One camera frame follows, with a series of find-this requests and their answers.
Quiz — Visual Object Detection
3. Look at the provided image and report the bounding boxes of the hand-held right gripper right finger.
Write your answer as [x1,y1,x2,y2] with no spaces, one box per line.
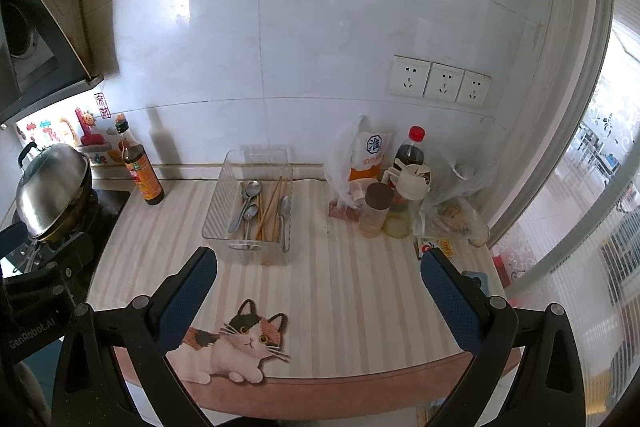
[419,248,587,427]

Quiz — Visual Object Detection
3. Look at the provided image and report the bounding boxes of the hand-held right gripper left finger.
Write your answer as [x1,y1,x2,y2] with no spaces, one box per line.
[52,246,218,427]

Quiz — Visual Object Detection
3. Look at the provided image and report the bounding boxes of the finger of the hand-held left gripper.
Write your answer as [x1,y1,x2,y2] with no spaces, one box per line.
[37,232,97,308]

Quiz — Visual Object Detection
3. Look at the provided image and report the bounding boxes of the clear plastic bin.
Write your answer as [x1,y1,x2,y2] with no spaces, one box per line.
[201,148,295,267]

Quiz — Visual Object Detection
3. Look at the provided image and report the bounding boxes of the person's left forearm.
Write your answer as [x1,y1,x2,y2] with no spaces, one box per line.
[10,359,57,427]

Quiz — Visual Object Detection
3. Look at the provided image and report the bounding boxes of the blue smartphone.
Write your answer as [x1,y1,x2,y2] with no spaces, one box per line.
[462,271,490,297]

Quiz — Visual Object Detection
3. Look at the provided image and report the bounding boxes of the black gas stove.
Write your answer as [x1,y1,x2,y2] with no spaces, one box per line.
[0,189,132,298]

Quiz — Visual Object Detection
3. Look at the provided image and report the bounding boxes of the small red yellow box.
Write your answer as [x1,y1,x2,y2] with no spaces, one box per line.
[415,236,458,261]

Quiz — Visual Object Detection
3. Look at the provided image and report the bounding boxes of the red paper packet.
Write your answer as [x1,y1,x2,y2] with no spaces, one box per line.
[492,252,514,288]

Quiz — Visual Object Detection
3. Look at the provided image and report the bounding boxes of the steel wok with lid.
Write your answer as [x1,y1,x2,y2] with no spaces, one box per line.
[14,142,98,242]

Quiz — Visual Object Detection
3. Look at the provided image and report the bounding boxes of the dark sauce bottle orange label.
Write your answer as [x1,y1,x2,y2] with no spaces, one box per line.
[115,113,166,208]

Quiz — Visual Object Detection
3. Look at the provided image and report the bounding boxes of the striped mat with cat print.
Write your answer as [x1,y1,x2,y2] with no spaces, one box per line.
[87,177,523,413]

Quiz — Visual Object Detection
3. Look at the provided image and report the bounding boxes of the clear plastic bag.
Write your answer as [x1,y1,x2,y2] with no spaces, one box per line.
[425,157,493,249]

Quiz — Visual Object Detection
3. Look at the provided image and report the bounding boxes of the clear jar brown lid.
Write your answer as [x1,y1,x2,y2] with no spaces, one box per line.
[359,182,395,239]

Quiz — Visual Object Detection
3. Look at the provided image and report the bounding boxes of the glass oil dispenser white lid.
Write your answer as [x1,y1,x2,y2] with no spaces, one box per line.
[382,157,432,240]

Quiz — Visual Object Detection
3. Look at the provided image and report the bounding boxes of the small red packet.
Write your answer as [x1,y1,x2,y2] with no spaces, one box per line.
[327,199,363,223]

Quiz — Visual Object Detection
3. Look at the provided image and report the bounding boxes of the dark soda bottle red cap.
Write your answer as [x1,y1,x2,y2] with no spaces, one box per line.
[392,125,427,188]

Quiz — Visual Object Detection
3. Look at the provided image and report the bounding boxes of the frosted glass sliding door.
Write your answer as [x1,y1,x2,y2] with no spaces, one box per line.
[487,0,640,427]

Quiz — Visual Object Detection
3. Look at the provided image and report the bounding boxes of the white orange salt bag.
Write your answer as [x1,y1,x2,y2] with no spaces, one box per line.
[347,130,393,188]

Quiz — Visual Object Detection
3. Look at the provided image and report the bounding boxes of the white plastic bag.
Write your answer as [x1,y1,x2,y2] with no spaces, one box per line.
[324,114,396,208]

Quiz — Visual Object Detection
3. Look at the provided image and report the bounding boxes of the black range hood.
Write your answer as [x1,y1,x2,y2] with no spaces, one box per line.
[0,0,105,125]

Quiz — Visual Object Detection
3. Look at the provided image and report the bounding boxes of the colourful wall stickers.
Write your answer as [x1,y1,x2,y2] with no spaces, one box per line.
[15,93,126,168]

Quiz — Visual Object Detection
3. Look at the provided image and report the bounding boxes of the white wall socket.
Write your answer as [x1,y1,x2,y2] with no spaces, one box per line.
[422,63,466,102]
[389,54,432,96]
[454,69,493,108]

